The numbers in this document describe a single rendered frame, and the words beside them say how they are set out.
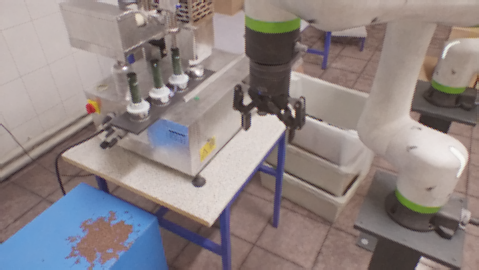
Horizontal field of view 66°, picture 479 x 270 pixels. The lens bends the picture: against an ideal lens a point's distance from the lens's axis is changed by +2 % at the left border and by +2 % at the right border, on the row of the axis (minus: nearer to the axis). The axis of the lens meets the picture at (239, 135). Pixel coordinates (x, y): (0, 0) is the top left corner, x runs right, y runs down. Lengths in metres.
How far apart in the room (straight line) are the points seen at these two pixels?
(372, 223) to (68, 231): 1.09
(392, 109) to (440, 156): 0.16
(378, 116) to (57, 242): 1.19
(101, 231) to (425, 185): 1.12
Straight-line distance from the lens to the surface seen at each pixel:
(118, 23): 1.25
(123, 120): 1.26
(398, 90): 0.99
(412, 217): 1.09
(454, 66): 1.61
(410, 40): 0.93
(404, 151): 1.00
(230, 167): 1.44
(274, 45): 0.59
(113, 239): 1.48
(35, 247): 1.57
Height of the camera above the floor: 1.72
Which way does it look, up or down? 37 degrees down
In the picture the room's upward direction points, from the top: straight up
